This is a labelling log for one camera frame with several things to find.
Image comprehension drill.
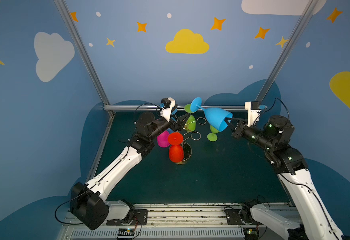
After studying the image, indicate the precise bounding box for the blue wine glass front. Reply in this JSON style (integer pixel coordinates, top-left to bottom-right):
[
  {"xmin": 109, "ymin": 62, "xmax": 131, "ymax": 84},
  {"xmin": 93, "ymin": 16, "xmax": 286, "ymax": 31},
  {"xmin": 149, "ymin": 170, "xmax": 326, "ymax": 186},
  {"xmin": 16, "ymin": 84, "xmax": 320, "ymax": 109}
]
[{"xmin": 190, "ymin": 97, "xmax": 233, "ymax": 132}]

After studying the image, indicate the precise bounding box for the blue wine glass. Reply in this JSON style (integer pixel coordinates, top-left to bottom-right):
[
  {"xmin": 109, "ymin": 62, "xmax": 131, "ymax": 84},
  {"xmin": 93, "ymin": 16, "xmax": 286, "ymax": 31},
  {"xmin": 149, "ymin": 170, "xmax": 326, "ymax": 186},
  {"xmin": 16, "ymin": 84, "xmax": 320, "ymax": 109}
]
[
  {"xmin": 190, "ymin": 97, "xmax": 233, "ymax": 132},
  {"xmin": 167, "ymin": 109, "xmax": 177, "ymax": 134}
]

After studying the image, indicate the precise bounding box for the green wine glass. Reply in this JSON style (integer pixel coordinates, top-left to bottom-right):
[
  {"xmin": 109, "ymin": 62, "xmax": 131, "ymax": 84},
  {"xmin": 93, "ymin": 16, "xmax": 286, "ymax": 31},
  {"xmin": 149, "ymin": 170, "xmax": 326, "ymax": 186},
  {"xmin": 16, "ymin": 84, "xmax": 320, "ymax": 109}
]
[
  {"xmin": 207, "ymin": 125, "xmax": 219, "ymax": 142},
  {"xmin": 184, "ymin": 104, "xmax": 196, "ymax": 132}
]

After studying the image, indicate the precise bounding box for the red wine glass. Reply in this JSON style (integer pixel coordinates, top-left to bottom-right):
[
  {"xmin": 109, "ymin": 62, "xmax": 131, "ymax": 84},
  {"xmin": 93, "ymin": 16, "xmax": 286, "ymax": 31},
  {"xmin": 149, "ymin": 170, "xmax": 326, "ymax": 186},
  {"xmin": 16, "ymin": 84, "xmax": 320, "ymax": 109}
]
[{"xmin": 168, "ymin": 133, "xmax": 184, "ymax": 163}]

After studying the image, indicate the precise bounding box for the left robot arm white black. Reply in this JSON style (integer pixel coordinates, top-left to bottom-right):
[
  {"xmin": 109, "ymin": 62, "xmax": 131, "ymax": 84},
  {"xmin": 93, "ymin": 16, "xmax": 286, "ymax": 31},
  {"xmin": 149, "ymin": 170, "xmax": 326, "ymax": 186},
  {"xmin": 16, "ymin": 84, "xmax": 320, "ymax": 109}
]
[{"xmin": 70, "ymin": 112, "xmax": 190, "ymax": 231}]

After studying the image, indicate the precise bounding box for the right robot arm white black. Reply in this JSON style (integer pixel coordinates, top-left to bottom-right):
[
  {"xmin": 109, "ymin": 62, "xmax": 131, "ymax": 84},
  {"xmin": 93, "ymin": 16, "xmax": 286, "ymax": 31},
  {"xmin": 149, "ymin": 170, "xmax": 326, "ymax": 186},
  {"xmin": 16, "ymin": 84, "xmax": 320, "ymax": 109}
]
[{"xmin": 224, "ymin": 115, "xmax": 350, "ymax": 240}]

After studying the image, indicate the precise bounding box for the blue wine glass back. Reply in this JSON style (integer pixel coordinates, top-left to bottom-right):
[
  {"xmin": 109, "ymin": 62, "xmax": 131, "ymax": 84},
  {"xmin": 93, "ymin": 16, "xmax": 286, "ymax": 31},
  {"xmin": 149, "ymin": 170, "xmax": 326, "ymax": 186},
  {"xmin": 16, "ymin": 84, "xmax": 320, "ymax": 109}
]
[{"xmin": 167, "ymin": 109, "xmax": 177, "ymax": 134}]

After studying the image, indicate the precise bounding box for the green wine glass back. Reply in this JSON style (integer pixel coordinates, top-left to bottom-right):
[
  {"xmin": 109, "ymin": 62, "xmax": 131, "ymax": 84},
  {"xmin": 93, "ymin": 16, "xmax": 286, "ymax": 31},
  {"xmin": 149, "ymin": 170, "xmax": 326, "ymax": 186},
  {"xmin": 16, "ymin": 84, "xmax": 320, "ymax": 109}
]
[{"xmin": 184, "ymin": 104, "xmax": 196, "ymax": 132}]

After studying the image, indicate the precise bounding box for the pink wine glass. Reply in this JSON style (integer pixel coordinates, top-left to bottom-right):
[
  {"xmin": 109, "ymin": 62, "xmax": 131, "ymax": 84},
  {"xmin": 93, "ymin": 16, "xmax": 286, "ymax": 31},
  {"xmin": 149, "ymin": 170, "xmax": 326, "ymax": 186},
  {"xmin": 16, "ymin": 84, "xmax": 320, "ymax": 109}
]
[{"xmin": 157, "ymin": 131, "xmax": 171, "ymax": 148}]

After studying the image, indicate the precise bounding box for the right circuit board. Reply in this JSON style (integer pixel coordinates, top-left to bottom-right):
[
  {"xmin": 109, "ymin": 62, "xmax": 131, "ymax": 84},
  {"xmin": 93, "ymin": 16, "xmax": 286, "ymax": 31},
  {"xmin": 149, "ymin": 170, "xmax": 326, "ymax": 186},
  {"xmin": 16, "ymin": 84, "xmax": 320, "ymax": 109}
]
[{"xmin": 243, "ymin": 228, "xmax": 259, "ymax": 240}]

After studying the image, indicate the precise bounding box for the circuit board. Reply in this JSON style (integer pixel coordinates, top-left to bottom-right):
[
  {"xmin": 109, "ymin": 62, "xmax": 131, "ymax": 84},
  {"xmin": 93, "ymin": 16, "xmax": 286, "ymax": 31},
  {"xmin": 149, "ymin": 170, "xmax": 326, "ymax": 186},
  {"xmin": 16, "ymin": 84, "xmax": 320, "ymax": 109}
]
[
  {"xmin": 117, "ymin": 228, "xmax": 136, "ymax": 239},
  {"xmin": 243, "ymin": 228, "xmax": 259, "ymax": 240}
]

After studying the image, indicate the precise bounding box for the left circuit board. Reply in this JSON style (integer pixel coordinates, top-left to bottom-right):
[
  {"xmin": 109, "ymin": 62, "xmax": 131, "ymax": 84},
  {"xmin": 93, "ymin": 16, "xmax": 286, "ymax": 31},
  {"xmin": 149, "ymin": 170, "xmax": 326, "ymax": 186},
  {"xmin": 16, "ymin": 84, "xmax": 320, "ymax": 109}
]
[{"xmin": 117, "ymin": 228, "xmax": 136, "ymax": 239}]

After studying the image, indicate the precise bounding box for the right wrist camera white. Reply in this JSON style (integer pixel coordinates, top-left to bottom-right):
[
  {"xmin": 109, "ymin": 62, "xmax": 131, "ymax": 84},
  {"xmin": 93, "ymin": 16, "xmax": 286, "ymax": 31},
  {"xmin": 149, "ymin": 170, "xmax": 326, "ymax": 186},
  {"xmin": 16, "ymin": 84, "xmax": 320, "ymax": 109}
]
[{"xmin": 244, "ymin": 102, "xmax": 266, "ymax": 127}]

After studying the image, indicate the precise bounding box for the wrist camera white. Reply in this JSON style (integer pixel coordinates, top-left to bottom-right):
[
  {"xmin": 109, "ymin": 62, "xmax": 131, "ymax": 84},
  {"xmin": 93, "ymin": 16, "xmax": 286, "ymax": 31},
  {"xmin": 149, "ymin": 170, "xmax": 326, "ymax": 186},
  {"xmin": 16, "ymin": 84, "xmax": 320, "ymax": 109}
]
[
  {"xmin": 244, "ymin": 102, "xmax": 266, "ymax": 127},
  {"xmin": 160, "ymin": 97, "xmax": 175, "ymax": 122}
]

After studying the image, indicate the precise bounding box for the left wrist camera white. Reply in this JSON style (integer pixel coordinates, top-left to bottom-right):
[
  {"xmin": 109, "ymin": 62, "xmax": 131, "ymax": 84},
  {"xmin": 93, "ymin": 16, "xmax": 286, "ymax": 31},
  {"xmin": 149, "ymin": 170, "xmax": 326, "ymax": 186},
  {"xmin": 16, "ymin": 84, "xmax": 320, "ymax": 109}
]
[{"xmin": 160, "ymin": 97, "xmax": 175, "ymax": 122}]

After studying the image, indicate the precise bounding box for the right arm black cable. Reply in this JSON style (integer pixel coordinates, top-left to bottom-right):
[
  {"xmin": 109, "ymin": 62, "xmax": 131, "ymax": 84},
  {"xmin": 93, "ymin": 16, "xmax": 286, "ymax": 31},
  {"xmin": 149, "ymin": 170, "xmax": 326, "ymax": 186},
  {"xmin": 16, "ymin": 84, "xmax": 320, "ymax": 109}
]
[{"xmin": 261, "ymin": 97, "xmax": 291, "ymax": 121}]

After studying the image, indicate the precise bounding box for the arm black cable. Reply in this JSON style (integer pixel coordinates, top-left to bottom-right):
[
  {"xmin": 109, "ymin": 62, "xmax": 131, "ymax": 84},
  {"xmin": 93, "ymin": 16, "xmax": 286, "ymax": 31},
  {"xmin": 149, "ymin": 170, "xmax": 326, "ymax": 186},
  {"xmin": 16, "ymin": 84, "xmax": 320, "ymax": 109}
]
[
  {"xmin": 261, "ymin": 97, "xmax": 291, "ymax": 121},
  {"xmin": 54, "ymin": 191, "xmax": 86, "ymax": 226}
]

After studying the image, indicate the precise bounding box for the aluminium frame right post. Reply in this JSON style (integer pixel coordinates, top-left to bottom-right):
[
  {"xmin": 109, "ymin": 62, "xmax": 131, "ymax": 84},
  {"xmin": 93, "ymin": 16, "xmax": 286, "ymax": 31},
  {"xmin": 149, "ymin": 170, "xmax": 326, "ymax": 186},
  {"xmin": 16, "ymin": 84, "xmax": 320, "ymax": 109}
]
[{"xmin": 255, "ymin": 0, "xmax": 319, "ymax": 102}]

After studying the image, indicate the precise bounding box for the aluminium frame post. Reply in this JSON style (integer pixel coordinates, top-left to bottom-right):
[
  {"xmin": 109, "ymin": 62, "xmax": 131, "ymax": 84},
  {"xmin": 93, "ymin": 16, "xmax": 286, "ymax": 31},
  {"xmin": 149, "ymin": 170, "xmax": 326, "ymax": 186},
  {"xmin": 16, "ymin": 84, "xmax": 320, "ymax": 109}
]
[
  {"xmin": 255, "ymin": 0, "xmax": 319, "ymax": 102},
  {"xmin": 54, "ymin": 0, "xmax": 110, "ymax": 105}
]

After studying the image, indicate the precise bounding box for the aluminium frame back bar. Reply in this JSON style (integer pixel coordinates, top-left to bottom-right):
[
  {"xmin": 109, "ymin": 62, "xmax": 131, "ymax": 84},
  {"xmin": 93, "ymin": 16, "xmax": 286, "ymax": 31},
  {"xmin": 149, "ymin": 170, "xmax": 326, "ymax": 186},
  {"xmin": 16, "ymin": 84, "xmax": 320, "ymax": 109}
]
[{"xmin": 104, "ymin": 104, "xmax": 246, "ymax": 112}]

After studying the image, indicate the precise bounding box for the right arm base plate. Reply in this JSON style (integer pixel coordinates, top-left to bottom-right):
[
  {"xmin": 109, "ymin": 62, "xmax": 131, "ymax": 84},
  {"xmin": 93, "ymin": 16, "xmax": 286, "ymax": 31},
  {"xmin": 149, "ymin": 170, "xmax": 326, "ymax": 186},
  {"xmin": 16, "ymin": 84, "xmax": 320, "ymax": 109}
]
[{"xmin": 223, "ymin": 208, "xmax": 264, "ymax": 227}]

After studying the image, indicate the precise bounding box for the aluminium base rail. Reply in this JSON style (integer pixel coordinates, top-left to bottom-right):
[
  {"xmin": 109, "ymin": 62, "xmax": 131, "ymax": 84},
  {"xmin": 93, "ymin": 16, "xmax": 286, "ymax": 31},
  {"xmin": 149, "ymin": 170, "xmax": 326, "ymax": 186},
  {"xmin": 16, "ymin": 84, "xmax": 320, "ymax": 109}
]
[{"xmin": 57, "ymin": 203, "xmax": 281, "ymax": 240}]

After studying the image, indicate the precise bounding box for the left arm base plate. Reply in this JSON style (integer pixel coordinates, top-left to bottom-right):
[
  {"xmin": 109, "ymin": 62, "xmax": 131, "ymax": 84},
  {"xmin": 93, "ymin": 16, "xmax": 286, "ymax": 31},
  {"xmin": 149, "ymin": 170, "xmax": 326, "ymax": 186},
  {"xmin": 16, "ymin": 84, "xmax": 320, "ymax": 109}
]
[{"xmin": 106, "ymin": 209, "xmax": 148, "ymax": 226}]

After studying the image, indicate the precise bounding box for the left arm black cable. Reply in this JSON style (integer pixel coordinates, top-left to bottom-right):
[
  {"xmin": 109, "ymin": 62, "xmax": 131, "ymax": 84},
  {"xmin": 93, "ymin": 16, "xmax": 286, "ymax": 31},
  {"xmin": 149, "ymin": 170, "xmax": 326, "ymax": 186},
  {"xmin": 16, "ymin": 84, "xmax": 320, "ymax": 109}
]
[{"xmin": 54, "ymin": 191, "xmax": 86, "ymax": 226}]

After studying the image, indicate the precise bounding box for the aluminium frame left post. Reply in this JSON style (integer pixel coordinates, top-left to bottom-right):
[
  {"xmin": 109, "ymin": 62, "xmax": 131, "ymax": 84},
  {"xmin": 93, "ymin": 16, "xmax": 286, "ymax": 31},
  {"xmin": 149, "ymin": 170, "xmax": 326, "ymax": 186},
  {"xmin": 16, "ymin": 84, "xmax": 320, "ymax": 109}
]
[{"xmin": 54, "ymin": 0, "xmax": 110, "ymax": 105}]

